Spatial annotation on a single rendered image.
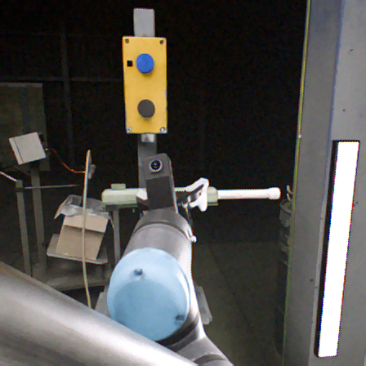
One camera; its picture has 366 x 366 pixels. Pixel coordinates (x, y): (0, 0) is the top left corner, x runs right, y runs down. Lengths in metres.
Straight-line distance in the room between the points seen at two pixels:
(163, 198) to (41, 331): 0.35
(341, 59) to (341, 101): 0.10
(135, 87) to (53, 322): 0.79
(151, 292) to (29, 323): 0.18
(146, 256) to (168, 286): 0.04
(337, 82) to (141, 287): 0.73
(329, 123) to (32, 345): 0.82
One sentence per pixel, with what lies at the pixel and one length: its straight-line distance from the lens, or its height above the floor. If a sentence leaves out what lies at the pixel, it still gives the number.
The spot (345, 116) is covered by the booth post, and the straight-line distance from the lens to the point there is 0.91.
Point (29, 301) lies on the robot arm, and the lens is 0.19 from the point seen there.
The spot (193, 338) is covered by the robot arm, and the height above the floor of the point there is 1.06.
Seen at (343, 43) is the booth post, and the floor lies 1.51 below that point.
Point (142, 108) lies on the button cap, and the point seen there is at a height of 1.36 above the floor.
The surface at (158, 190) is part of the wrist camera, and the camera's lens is 0.51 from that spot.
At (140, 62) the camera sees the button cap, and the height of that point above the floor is 1.48.
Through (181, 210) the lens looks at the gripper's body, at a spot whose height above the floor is 1.17.
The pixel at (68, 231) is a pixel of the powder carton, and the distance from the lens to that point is 2.38.
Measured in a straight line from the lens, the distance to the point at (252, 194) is 0.87.
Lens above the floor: 1.31
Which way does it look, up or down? 11 degrees down
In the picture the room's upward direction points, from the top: straight up
